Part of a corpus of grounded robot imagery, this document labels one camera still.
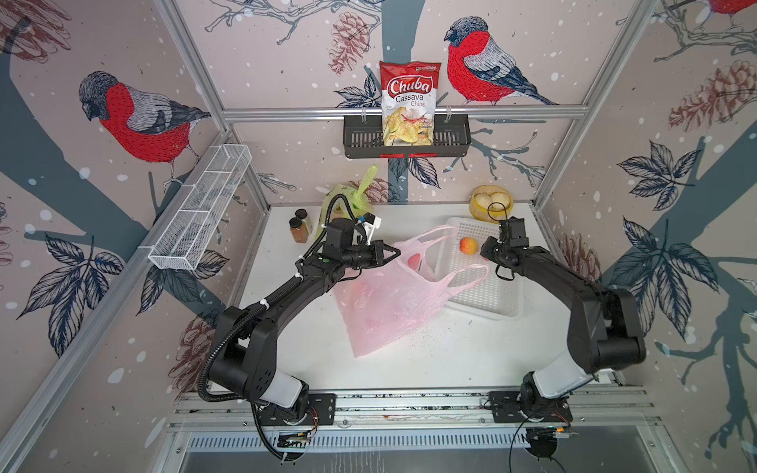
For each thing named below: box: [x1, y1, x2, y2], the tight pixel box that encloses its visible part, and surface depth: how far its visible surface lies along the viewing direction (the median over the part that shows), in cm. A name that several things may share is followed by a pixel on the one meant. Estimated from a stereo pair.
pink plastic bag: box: [332, 225, 489, 358], surface depth 84 cm
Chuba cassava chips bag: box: [379, 61, 442, 147], surface depth 87 cm
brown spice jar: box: [288, 216, 309, 244], surface depth 106 cm
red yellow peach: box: [458, 236, 479, 256], surface depth 103 cm
